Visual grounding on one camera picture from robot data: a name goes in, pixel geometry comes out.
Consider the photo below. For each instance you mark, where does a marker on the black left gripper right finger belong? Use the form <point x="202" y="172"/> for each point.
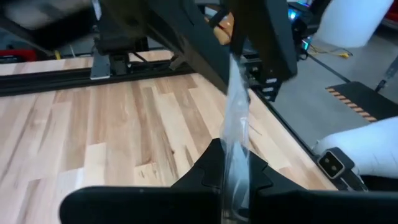
<point x="311" y="208"/>

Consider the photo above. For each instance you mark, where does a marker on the person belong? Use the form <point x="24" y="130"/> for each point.
<point x="367" y="146"/>

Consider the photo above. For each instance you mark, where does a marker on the red plastic bin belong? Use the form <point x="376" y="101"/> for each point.
<point x="15" y="56"/>

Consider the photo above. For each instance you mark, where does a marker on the black aluminium table frame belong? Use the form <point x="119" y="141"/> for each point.
<point x="62" y="81"/>

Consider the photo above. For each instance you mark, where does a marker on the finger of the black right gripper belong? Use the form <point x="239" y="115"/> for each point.
<point x="267" y="37"/>
<point x="192" y="37"/>

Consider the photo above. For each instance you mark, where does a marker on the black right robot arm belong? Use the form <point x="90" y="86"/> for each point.
<point x="118" y="43"/>

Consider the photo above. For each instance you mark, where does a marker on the white cylinder object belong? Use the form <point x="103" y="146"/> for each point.
<point x="351" y="21"/>

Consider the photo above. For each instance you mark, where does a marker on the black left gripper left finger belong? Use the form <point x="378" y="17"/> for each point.
<point x="155" y="205"/>

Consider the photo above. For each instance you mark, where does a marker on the small clear plastic bag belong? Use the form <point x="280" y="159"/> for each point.
<point x="236" y="124"/>

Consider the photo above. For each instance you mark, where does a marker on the black mat with orange stripes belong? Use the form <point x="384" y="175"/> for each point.
<point x="367" y="99"/>

